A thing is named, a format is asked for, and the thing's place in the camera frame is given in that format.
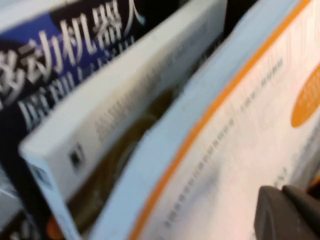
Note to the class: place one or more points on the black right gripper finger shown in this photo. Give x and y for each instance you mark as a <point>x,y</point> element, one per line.
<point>287,215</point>

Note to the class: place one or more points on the white orange-bordered ROS2 book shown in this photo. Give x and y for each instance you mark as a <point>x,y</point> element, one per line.
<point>225,150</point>

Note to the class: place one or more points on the white book with square logo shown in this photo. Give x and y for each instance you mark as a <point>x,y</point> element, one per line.
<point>112,105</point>

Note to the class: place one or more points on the dark robotics book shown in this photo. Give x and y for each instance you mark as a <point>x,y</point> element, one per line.
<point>50,62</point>

